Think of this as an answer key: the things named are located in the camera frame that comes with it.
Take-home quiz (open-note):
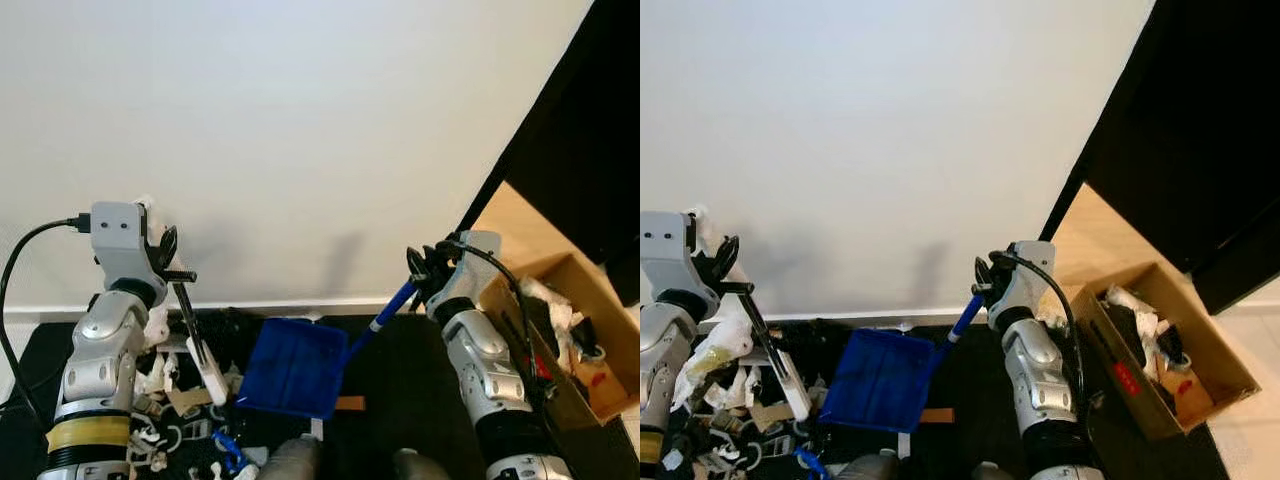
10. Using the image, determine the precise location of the black and white hand brush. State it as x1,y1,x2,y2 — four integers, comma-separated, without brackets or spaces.
170,280,232,407
740,288,814,422

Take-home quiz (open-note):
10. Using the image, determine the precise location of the blue plastic dustpan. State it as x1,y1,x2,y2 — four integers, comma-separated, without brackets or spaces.
818,288,989,434
236,280,418,420

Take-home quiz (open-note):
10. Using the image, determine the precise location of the white crumpled plastic bag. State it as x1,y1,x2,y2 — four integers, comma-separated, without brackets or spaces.
140,298,179,393
674,310,757,413

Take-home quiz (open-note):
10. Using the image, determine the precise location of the white crumpled paper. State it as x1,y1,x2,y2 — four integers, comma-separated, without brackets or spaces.
520,278,578,347
1102,286,1162,347

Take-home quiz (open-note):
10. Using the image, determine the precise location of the torn brown cardboard piece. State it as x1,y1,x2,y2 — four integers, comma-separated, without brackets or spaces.
164,385,214,417
745,400,797,434

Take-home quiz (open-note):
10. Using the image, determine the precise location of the brown cardboard box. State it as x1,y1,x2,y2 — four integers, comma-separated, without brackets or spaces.
478,250,641,433
1060,262,1263,443

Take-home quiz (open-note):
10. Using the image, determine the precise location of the black door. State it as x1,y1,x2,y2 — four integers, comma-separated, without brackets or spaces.
1040,0,1280,317
455,0,641,306

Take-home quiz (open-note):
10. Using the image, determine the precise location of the grey left robot leg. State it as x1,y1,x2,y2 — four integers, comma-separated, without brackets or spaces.
834,450,903,480
254,435,323,480

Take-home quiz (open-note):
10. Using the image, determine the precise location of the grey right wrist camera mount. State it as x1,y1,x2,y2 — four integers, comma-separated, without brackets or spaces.
428,230,503,323
988,240,1059,331

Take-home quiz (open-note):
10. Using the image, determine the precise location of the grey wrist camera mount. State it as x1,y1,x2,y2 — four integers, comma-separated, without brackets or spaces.
640,210,703,303
88,201,169,293
428,230,503,323
988,240,1059,331

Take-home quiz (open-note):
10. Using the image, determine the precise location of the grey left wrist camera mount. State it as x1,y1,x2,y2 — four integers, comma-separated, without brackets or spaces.
88,201,169,293
640,210,703,303

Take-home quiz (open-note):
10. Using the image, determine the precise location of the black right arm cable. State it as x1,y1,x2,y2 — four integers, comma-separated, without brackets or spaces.
995,250,1101,431
440,238,563,421

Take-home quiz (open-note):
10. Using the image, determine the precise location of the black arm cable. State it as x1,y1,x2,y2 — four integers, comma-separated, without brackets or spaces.
440,238,563,421
995,250,1101,431
0,215,93,433

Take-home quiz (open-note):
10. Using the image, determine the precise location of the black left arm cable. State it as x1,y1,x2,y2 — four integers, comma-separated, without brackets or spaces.
0,215,93,433

